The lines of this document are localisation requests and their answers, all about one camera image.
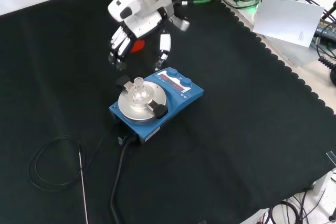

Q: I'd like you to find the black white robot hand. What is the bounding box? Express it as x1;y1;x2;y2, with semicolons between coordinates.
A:
107;0;173;72

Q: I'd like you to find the blue base heater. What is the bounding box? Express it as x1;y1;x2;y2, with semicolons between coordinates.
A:
109;67;205;145

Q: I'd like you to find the red ribbed plastic cup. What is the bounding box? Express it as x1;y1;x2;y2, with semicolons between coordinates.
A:
130;39;146;53

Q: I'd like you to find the clear round-bottom glass flask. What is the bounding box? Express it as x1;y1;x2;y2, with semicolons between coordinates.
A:
131;77;150;105

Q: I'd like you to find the black cloth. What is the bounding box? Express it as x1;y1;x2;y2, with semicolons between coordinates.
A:
0;0;336;224

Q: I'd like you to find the pale board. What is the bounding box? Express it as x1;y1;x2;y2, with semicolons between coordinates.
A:
252;0;326;48

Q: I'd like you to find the grey flat plate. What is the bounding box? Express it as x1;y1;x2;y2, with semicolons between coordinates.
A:
258;34;320;67

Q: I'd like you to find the black power adapter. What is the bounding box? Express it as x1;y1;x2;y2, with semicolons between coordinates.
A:
313;18;336;39

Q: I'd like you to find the clear tape piece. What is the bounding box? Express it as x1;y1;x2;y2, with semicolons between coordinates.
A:
326;151;336;167

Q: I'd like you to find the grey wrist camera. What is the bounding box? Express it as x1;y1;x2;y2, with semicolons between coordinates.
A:
169;15;191;32

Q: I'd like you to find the thick black power cable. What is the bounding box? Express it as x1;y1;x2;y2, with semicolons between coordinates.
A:
110;135;138;224

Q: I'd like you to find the metal probe with thin cable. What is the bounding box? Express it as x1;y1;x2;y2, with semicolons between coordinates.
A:
27;125;119;224

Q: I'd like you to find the black coiled cable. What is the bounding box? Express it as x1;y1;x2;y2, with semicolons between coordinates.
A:
318;56;336;71

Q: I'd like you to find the black cable loop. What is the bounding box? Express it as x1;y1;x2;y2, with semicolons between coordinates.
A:
268;199;302;224

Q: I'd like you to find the white bench bracket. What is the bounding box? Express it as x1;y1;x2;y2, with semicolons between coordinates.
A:
312;168;336;196

